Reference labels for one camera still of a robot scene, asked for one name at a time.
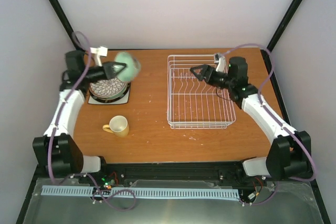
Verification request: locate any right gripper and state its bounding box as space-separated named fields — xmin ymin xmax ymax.
xmin=189 ymin=65 xmax=233 ymax=90

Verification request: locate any white wire dish rack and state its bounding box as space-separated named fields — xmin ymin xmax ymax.
xmin=166 ymin=55 xmax=236 ymax=129

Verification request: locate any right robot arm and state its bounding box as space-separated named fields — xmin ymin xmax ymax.
xmin=190 ymin=57 xmax=312 ymax=181

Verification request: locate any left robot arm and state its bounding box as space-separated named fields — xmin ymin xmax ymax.
xmin=32 ymin=50 xmax=127 ymax=184

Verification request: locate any square black-rimmed plate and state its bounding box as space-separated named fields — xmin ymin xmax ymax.
xmin=88 ymin=80 xmax=131 ymax=105

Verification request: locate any yellow ceramic mug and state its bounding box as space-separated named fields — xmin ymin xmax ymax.
xmin=102 ymin=115 xmax=129 ymax=137

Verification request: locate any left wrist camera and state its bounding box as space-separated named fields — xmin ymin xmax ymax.
xmin=90 ymin=46 xmax=108 ymax=67

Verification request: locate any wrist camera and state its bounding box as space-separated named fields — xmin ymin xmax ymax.
xmin=90 ymin=46 xmax=108 ymax=67
xmin=214 ymin=53 xmax=226 ymax=72

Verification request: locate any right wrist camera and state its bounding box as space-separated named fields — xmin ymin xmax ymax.
xmin=214 ymin=53 xmax=226 ymax=72

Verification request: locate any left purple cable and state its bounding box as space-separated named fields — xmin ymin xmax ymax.
xmin=47 ymin=31 xmax=137 ymax=211

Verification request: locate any purple cable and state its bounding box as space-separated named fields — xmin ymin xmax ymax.
xmin=47 ymin=31 xmax=137 ymax=211
xmin=220 ymin=42 xmax=318 ymax=206

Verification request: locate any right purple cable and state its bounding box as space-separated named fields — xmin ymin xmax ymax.
xmin=220 ymin=42 xmax=318 ymax=206

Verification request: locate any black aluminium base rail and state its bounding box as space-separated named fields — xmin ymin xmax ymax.
xmin=34 ymin=162 xmax=313 ymax=190

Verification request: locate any light blue cable duct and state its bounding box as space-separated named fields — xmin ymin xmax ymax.
xmin=40 ymin=185 xmax=239 ymax=201

